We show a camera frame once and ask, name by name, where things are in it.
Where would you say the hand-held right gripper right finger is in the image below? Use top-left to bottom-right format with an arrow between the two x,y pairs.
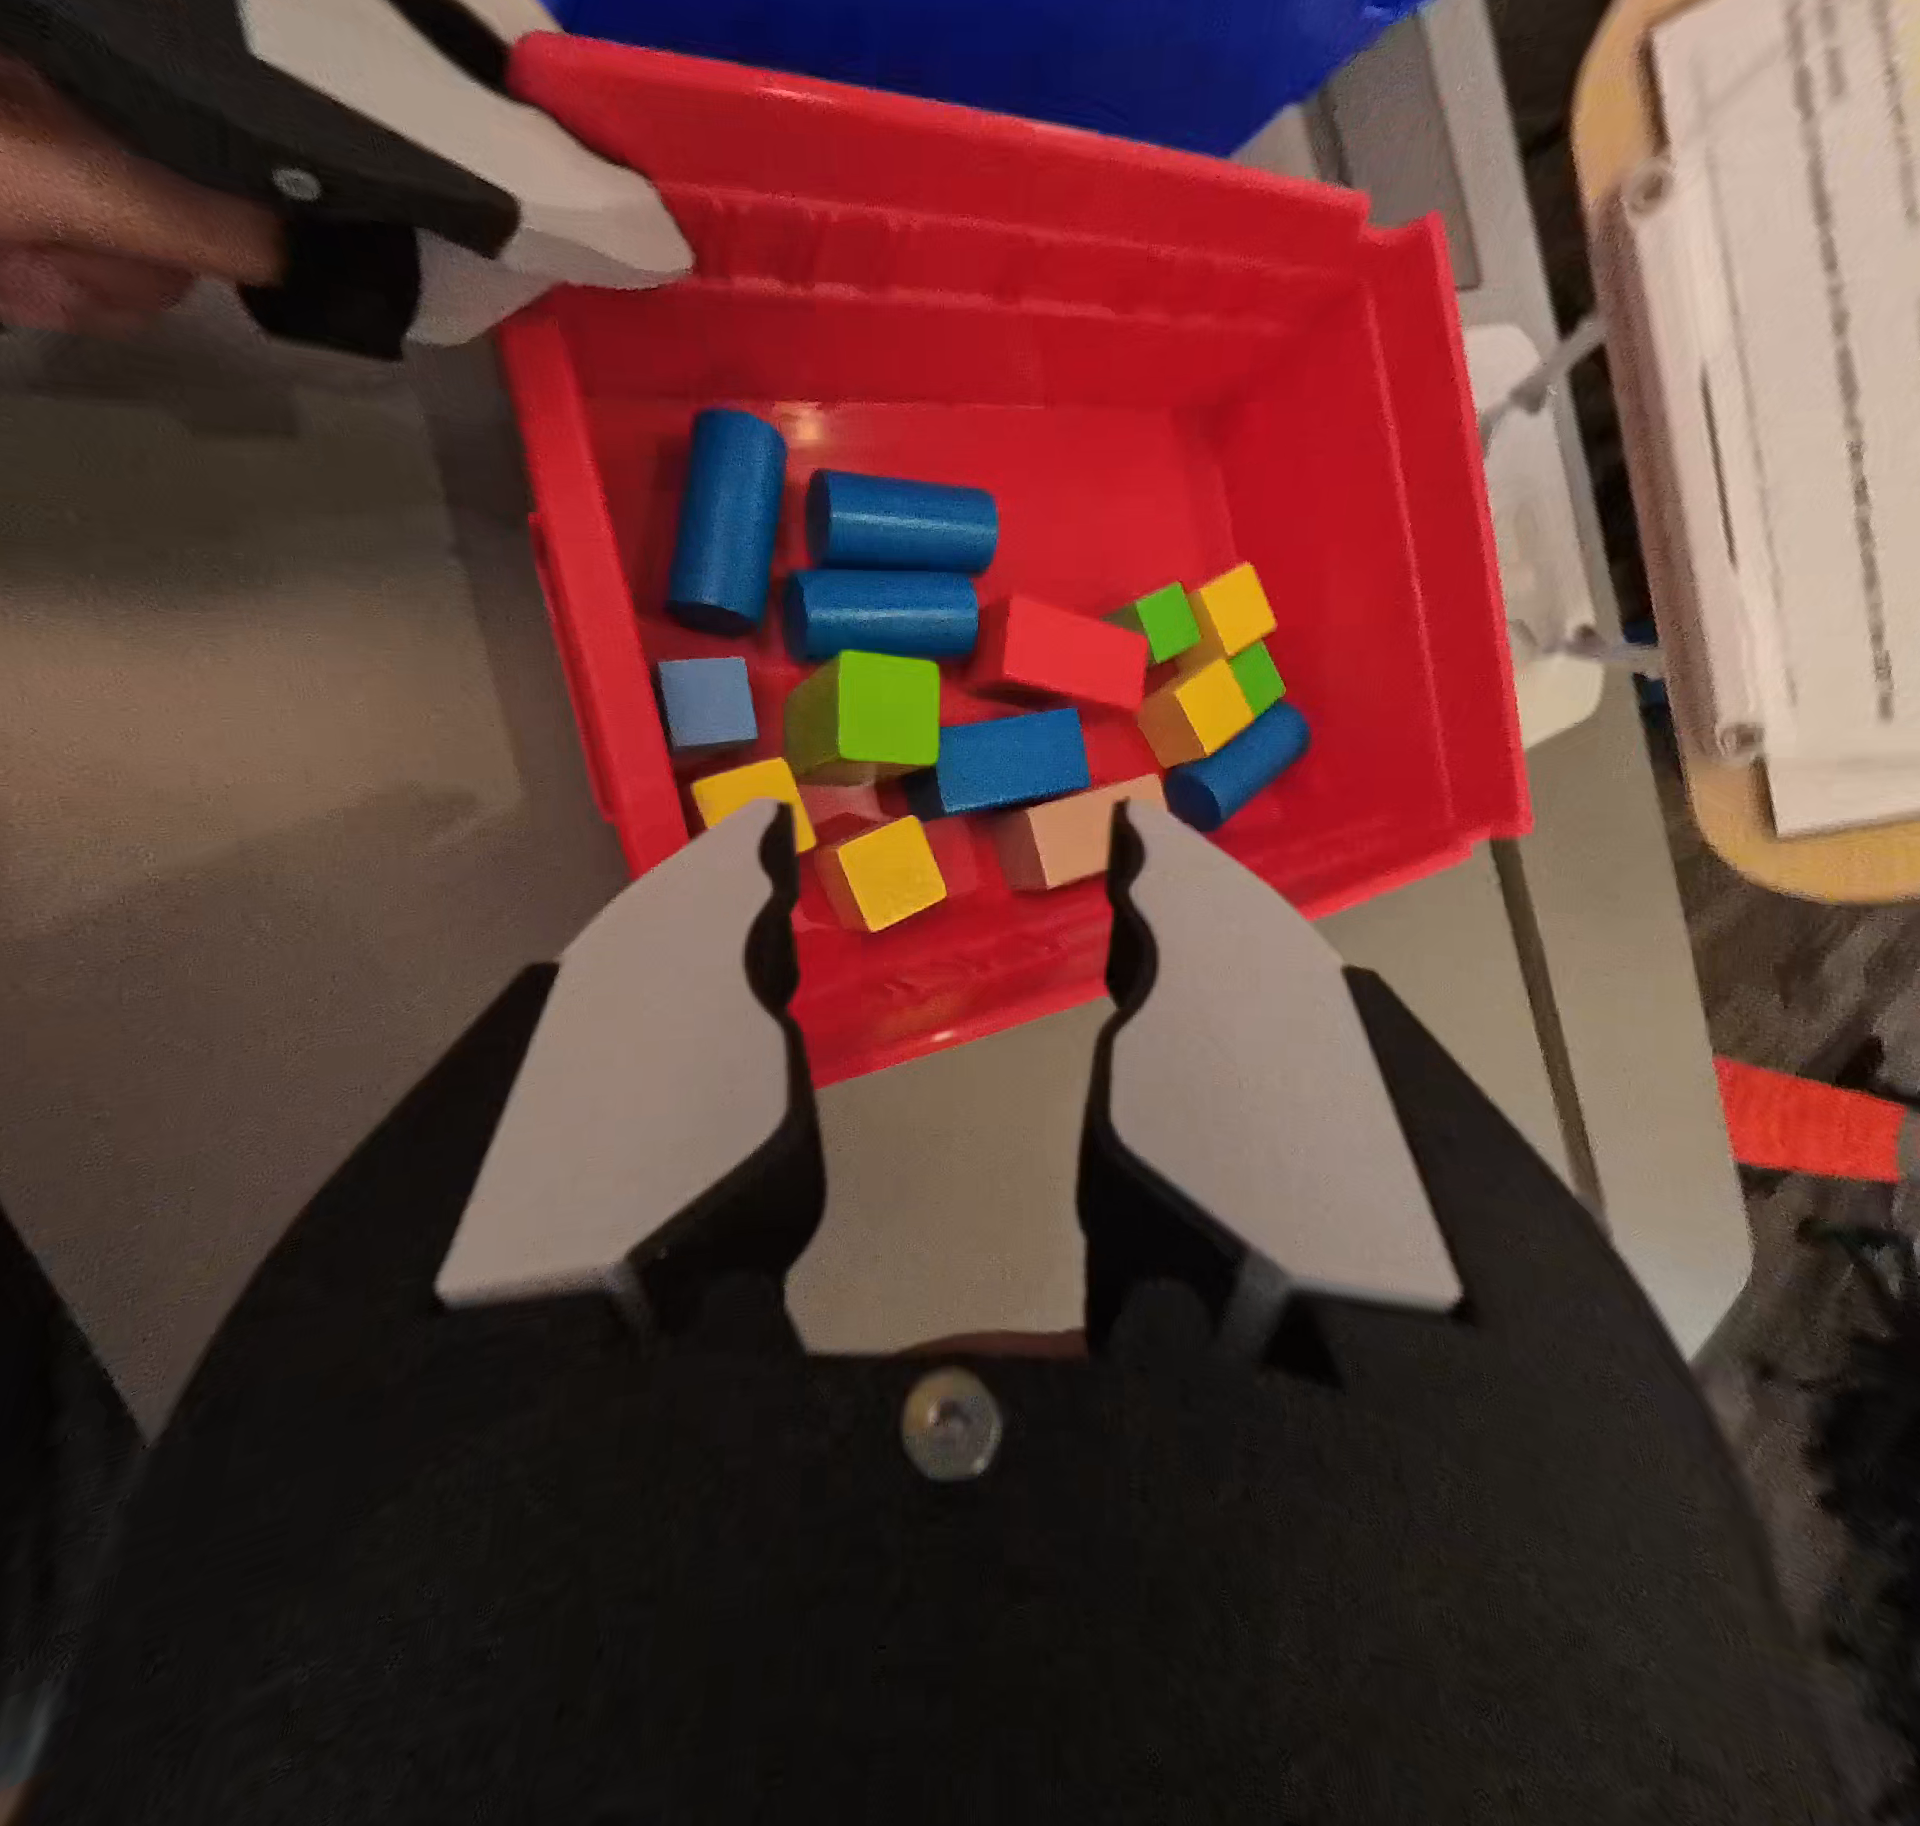
1075,797 -> 1467,1342

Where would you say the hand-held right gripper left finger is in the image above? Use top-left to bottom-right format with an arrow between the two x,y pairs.
439,801 -> 825,1334

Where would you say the natural wooden block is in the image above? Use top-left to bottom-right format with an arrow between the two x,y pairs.
998,777 -> 1167,895

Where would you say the yellow wooden cube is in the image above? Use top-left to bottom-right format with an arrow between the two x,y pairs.
829,817 -> 951,935

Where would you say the light blue wooden cube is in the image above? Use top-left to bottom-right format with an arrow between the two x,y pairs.
655,658 -> 759,758

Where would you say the long green wooden block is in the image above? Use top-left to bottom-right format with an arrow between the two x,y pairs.
785,648 -> 945,785

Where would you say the red wooden block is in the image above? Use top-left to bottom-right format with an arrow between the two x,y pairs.
975,597 -> 1155,712

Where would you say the red plastic bin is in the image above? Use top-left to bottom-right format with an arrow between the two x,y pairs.
495,33 -> 1534,1093

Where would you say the person's left hand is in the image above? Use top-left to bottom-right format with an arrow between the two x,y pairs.
0,56 -> 285,334

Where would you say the clipboard with instruction sheet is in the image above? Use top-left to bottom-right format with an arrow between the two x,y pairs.
1569,0 -> 1920,907

